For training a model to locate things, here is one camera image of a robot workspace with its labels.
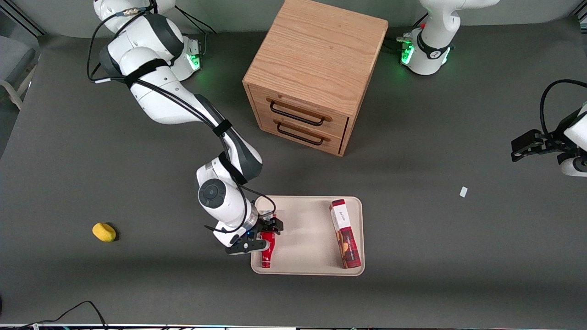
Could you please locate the black drawer handle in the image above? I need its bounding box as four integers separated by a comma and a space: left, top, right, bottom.
270, 101, 327, 127
277, 121, 325, 146

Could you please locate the red white cookie box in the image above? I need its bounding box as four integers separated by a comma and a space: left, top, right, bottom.
329, 199, 362, 270

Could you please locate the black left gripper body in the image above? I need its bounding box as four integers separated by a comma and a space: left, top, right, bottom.
540, 110, 579, 154

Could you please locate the wooden two-drawer cabinet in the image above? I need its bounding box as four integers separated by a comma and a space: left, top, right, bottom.
242, 0, 389, 158

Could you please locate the red ketchup bottle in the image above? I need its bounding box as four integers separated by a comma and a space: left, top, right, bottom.
258, 209, 277, 269

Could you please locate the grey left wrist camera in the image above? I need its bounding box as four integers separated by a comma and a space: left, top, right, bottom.
558, 153, 587, 177

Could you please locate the yellow lemon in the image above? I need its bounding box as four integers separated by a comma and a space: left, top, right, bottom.
92, 222, 116, 242

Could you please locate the black right arm base cable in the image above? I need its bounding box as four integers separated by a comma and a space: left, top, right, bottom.
174, 5, 218, 36

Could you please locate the beige plastic tray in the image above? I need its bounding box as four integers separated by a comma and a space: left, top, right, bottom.
250, 195, 365, 276

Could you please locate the black cable on table edge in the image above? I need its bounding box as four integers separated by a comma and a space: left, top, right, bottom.
25, 301, 109, 330

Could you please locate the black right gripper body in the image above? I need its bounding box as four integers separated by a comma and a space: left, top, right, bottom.
255, 214, 284, 241

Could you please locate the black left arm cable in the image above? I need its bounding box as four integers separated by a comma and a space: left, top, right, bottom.
540, 79, 587, 134

